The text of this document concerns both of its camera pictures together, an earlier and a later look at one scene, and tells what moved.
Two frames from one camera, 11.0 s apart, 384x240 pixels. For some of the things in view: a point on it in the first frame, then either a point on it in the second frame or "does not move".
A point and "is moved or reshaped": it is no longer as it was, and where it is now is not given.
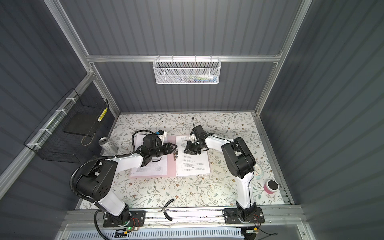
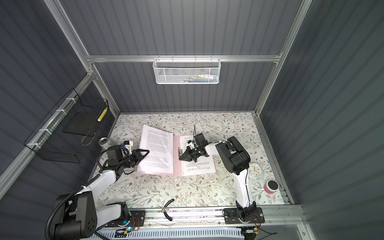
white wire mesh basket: (186, 71) does not move
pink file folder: (171, 163) -> (177, 160)
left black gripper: (167, 147) -> (137, 155)
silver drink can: (107, 146) does not move
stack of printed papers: (190, 164) is moved or reshaped
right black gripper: (190, 150) -> (188, 154)
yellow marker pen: (102, 115) does not move
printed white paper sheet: (157, 166) is moved or reshaped
